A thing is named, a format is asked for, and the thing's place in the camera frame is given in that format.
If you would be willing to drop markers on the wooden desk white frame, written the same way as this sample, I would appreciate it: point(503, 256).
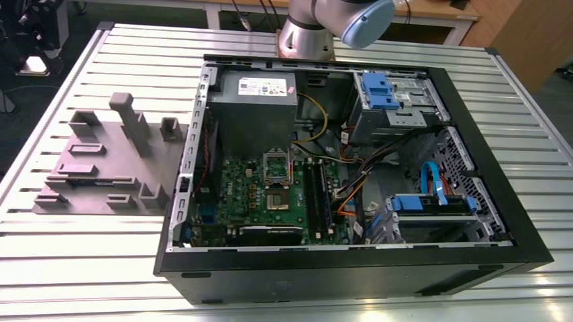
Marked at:
point(439, 14)

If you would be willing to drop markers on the black RAM slot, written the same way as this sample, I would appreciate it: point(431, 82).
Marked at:
point(309, 198)

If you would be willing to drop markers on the grey metal disk bay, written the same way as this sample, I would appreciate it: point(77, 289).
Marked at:
point(389, 231)

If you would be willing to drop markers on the grey parts rack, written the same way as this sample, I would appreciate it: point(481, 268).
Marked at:
point(90, 201)

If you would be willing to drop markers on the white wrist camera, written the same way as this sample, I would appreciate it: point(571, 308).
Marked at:
point(53, 23)

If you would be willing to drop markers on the installed RAM stick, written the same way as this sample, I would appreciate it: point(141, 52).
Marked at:
point(325, 198)

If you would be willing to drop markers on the black graphics card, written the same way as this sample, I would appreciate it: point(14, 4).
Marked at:
point(269, 234)

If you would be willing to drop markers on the hard disk in blue carrier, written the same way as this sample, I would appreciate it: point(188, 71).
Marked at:
point(408, 204)

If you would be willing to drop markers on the black PC case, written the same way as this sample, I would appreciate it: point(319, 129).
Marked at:
point(359, 278)

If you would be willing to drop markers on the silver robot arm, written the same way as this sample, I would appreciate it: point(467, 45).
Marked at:
point(305, 37)

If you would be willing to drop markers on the grey metal drive cage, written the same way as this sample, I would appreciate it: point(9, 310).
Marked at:
point(403, 120)

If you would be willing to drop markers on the grey power supply unit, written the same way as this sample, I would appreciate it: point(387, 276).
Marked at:
point(250, 127)

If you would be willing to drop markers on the wooden cabinet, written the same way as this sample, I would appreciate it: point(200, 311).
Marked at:
point(528, 33)

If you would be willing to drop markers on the large blue drive bracket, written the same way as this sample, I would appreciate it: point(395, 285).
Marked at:
point(379, 84)

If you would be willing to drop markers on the RAM stick with gold contacts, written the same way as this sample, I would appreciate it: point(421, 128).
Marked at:
point(98, 183)

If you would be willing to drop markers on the green motherboard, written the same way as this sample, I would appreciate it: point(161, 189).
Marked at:
point(242, 201)

